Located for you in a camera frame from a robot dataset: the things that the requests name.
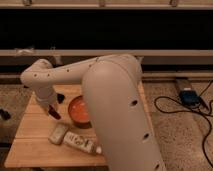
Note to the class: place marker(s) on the wooden table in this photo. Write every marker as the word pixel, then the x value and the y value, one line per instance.
pixel 31 147

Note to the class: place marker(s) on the black object on floor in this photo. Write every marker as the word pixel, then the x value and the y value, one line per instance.
pixel 4 114

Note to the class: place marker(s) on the white sponge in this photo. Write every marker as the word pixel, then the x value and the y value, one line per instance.
pixel 57 135

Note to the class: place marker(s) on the white plastic bottle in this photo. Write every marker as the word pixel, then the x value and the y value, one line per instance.
pixel 81 143

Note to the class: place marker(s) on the metal rail beam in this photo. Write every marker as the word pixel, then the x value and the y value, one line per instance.
pixel 6 56

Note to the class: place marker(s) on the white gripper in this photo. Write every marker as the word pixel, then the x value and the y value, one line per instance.
pixel 47 103

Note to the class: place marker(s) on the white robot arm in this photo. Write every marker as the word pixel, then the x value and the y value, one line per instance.
pixel 110 91

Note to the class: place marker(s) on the blue power box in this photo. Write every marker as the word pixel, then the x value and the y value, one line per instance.
pixel 189 97

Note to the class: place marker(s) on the black rectangular object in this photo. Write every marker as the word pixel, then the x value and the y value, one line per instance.
pixel 60 98

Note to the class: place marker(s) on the orange bowl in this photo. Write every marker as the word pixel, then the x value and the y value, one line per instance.
pixel 78 113

